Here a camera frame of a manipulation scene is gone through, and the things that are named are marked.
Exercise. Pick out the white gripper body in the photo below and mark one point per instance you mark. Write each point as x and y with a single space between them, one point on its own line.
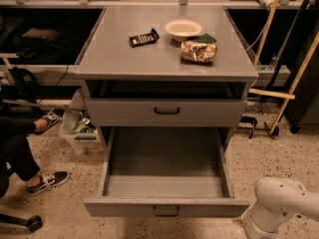
253 229

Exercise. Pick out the grey drawer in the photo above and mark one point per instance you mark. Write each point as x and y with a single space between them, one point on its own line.
165 172
125 112

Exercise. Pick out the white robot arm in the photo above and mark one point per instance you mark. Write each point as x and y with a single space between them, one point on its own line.
277 199

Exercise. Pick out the grey drawer cabinet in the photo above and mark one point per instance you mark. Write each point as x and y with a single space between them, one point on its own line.
112 69

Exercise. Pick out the grey top drawer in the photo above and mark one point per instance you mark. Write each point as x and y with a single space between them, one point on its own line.
125 112

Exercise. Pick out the crumpled chip bag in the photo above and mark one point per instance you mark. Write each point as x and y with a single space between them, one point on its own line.
199 49

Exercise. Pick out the clear plastic trash bin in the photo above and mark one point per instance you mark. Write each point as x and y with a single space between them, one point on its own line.
81 137

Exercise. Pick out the white paper bowl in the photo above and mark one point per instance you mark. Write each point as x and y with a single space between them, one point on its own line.
181 29

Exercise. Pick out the black white front sneaker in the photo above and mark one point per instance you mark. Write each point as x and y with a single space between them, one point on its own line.
49 181

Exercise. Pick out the black white sneaker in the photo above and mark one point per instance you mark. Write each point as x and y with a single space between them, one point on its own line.
46 122
49 181

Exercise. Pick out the black snack bar wrapper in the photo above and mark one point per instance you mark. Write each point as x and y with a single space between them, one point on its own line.
144 39

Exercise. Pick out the black office chair base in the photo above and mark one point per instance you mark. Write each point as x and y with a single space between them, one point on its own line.
34 223

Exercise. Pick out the black white rear sneaker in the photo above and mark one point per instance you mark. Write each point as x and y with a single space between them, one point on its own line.
46 122

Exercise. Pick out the seated person in black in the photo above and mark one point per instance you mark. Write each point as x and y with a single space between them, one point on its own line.
15 150

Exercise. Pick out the black backpack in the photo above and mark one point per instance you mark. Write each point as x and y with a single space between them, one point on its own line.
25 83

